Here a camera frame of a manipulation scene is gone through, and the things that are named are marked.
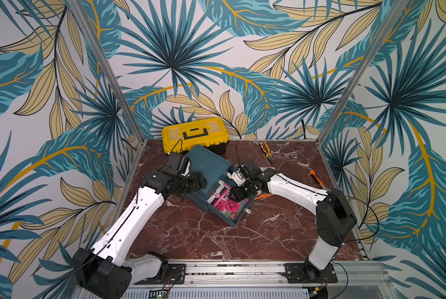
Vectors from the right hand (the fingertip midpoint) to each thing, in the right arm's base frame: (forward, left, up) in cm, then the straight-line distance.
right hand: (233, 194), depth 87 cm
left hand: (-3, +14, +12) cm, 19 cm away
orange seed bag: (+3, -15, -7) cm, 17 cm away
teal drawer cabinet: (+5, +8, +13) cm, 16 cm away
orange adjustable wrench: (+17, -45, -8) cm, 49 cm away
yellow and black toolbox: (+29, +26, +9) cm, 40 cm away
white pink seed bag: (-2, +6, 0) cm, 7 cm away
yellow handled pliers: (+32, -24, -8) cm, 41 cm away
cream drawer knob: (-8, -6, 0) cm, 10 cm away
